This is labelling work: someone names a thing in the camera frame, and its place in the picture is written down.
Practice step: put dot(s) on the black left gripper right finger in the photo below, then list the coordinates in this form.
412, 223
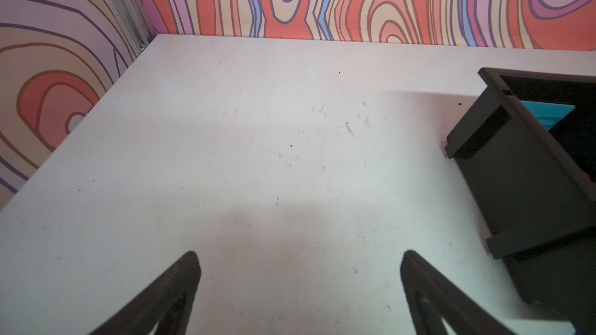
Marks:
434, 301

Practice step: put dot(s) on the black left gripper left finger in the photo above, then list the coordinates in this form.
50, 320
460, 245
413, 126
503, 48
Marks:
164, 307

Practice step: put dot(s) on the teal card in black bin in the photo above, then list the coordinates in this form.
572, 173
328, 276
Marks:
548, 114

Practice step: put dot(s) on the black plastic bin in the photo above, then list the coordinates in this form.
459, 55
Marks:
535, 187

